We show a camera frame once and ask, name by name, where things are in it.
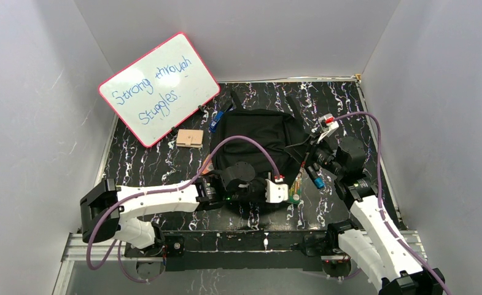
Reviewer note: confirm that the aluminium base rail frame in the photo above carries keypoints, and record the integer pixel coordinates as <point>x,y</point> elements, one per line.
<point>112,269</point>

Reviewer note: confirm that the black student backpack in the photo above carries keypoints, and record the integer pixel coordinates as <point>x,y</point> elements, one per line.
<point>279,133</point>

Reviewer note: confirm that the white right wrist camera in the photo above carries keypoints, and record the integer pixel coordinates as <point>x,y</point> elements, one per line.
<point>328,126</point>

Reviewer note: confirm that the pink framed whiteboard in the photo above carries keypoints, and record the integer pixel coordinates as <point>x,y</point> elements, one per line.
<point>160,90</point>

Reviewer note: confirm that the blue capped black highlighter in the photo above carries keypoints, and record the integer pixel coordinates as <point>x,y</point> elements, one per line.
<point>317,178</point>

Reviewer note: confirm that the pink capped black highlighter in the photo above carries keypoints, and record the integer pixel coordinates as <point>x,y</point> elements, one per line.
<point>302,166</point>

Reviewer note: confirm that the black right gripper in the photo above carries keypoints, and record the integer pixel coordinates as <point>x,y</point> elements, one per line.
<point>314,148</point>

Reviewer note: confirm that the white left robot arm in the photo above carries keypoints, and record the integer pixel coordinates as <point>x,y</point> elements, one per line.
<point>110,211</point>

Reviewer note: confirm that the blue stapler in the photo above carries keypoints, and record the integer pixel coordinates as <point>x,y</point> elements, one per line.
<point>215,121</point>

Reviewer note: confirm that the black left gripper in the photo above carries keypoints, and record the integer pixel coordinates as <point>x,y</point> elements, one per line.
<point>261,185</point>

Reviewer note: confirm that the blue orange paperback book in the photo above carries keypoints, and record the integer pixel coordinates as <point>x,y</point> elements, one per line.
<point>208,166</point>

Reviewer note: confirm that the green comic paperback book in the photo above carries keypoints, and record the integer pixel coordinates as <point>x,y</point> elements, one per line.
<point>295,189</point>

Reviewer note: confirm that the small wooden block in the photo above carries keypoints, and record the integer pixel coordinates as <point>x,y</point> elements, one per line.
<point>187,138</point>

